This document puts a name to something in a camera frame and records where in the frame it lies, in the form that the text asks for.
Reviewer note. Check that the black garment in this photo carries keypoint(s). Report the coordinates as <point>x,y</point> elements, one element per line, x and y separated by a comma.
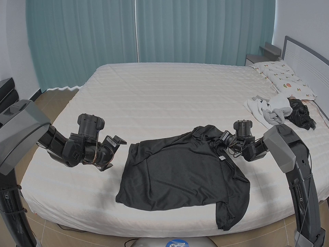
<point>299,113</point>

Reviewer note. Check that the white printed pillow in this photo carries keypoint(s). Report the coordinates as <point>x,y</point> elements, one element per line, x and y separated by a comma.
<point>282,77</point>

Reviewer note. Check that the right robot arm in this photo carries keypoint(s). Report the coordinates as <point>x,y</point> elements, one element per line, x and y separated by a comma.
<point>281,148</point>

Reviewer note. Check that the black T-shirt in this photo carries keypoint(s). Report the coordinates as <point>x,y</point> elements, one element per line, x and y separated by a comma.
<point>177,174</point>

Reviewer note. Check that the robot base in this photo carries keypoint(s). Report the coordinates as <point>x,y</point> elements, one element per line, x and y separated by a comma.
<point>174,243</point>

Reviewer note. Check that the blue-green curtain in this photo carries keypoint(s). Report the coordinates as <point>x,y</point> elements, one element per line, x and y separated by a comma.
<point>82,35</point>
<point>205,24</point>

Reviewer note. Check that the bed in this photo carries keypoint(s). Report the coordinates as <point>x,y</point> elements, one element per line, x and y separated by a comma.
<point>167,96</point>

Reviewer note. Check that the pile of clothes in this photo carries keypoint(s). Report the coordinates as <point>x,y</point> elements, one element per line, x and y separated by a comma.
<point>276,108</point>

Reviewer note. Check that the grey bedside table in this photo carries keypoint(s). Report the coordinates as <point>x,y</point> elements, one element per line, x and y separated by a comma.
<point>257,59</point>

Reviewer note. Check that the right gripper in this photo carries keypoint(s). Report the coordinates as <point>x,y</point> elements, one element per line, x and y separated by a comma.
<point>227,138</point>

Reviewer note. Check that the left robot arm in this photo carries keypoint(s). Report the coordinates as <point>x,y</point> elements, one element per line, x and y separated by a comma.
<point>20,127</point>

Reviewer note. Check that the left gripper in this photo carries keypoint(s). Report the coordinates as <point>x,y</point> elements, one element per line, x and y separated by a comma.
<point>106,152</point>

